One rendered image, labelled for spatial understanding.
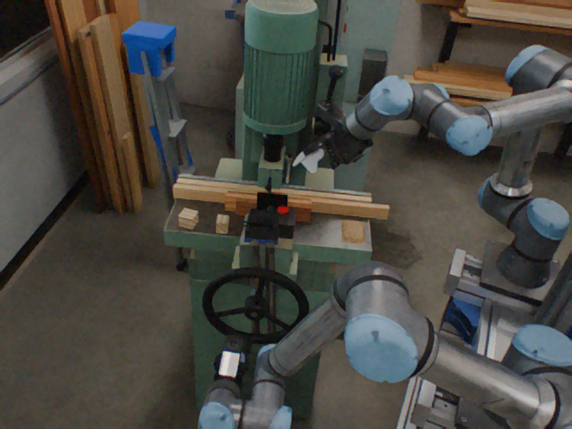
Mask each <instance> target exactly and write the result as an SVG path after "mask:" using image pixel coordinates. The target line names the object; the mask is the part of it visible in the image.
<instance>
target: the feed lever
mask: <svg viewBox="0 0 572 429"><path fill-rule="evenodd" d="M342 74H343V69H342V68H341V66H340V65H338V64H334V65H332V66H331V67H330V68H329V76H330V78H331V83H330V87H329V91H328V96H327V99H329V100H330V101H331V102H332V96H333V91H334V88H335V84H336V80H338V79H340V78H341V76H342ZM327 99H326V100H327ZM331 128H332V125H330V124H329V123H328V122H326V121H325V120H324V119H321V118H320V117H319V116H316V117H315V124H314V134H315V135H325V134H326V133H327V132H329V131H331Z"/></svg>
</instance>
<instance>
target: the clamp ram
mask: <svg viewBox="0 0 572 429"><path fill-rule="evenodd" d="M287 205H288V195H283V194H273V193H264V192H257V210H265V211H274V212H278V207H279V206H287Z"/></svg>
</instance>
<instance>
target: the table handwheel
mask: <svg viewBox="0 0 572 429"><path fill-rule="evenodd" d="M240 278H259V284H258V287H257V288H254V289H253V290H251V293H250V296H248V297H247V298H246V300H245V306H244V307H239V308H234V309H229V310H224V311H218V312H215V311H214V308H213V297H214V294H215V293H216V291H217V290H218V289H219V288H220V287H222V286H223V285H224V284H225V283H228V282H233V281H236V280H240ZM265 281H269V282H273V283H277V284H279V285H281V286H282V287H283V288H285V289H286V290H288V291H289V292H290V293H291V294H292V295H293V296H294V298H295V299H296V300H297V303H298V306H299V313H298V316H297V318H296V319H295V321H294V322H293V323H292V325H291V326H288V325H287V324H286V323H284V322H283V321H282V320H281V319H279V318H277V317H276V316H273V315H271V314H270V313H269V312H267V311H266V307H267V302H266V299H265V298H264V294H265ZM202 309H203V312H204V315H205V317H206V319H208V321H209V323H210V324H211V325H212V326H213V327H214V328H215V329H216V330H217V331H218V332H220V333H222V334H223V335H225V336H226V335H229V334H230V335H235V336H240V337H242V339H243V342H244V340H245V337H246V336H250V337H251V343H255V344H256V345H262V344H266V343H274V342H278V341H280V340H282V339H283V338H284V337H285V336H286V335H287V334H288V333H289V332H290V331H291V330H292V329H293V328H294V327H295V326H296V325H297V324H298V322H300V321H302V320H303V319H304V318H305V317H306V316H307V315H308V314H309V304H308V299H307V295H306V293H305V292H304V291H303V290H302V289H301V287H300V286H298V285H297V284H296V283H295V282H294V281H293V280H291V279H290V277H288V276H286V275H285V274H283V273H279V272H276V271H273V270H270V269H266V268H261V267H241V268H236V269H232V270H230V271H226V272H223V273H221V274H219V275H217V276H216V277H215V278H214V279H213V280H212V281H211V282H210V283H209V284H208V286H207V287H206V288H205V290H204V292H203V295H202ZM243 313H244V316H245V317H246V318H248V319H250V320H254V321H257V320H261V319H263V318H264V317H265V318H267V319H268V320H270V321H272V322H274V324H277V325H278V326H280V327H281V328H282V329H283V330H282V331H279V332H273V333H268V334H254V333H247V332H241V331H238V330H236V329H234V328H232V327H230V326H228V325H227V324H225V323H223V321H222V320H221V319H220V318H219V317H222V316H227V315H237V314H243Z"/></svg>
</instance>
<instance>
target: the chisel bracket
mask: <svg viewBox="0 0 572 429"><path fill-rule="evenodd" d="M285 151H286V146H283V148H282V159H281V160H280V162H278V163H268V162H266V160H265V159H264V147H263V148H262V153H261V157H260V163H259V167H258V183H257V186H258V187H259V188H264V187H265V185H266V183H267V180H268V178H269V177H271V178H272V179H271V186H272V189H282V183H283V180H284V179H283V175H284V159H285Z"/></svg>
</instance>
